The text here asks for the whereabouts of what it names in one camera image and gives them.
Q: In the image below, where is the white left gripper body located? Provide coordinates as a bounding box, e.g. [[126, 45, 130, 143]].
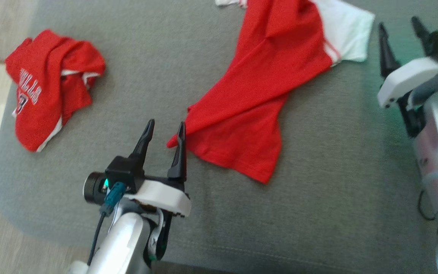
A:
[[124, 176, 192, 218]]

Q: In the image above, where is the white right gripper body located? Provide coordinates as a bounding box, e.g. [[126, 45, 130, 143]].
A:
[[378, 57, 438, 137]]

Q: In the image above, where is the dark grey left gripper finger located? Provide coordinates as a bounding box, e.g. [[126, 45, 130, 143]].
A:
[[167, 122, 187, 181], [130, 119, 155, 170]]

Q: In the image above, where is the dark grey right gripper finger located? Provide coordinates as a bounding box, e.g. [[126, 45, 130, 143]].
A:
[[378, 23, 400, 78], [411, 16, 433, 56]]

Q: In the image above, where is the red t-shirt with white sleeves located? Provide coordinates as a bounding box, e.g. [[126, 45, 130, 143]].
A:
[[167, 0, 375, 184]]

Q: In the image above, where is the red jersey with white lettering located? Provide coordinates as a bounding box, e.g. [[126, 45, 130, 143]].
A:
[[5, 30, 106, 153]]

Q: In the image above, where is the teal plug black cable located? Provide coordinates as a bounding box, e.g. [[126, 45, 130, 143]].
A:
[[87, 182, 125, 267]]

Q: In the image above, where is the thin black cable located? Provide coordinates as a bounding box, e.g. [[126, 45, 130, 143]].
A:
[[417, 190, 438, 221]]

